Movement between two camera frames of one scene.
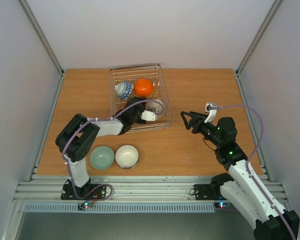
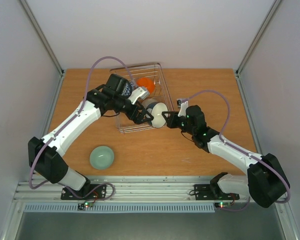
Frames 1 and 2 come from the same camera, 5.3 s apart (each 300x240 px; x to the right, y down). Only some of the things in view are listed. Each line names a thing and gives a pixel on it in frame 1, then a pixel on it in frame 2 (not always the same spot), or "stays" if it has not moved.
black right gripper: x=196 y=124 -> x=175 y=121
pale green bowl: x=101 y=157 stays
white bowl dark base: x=127 y=156 -> x=155 y=109
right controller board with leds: x=222 y=204 stays
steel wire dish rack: x=146 y=81 stays
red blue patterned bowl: x=123 y=90 stays
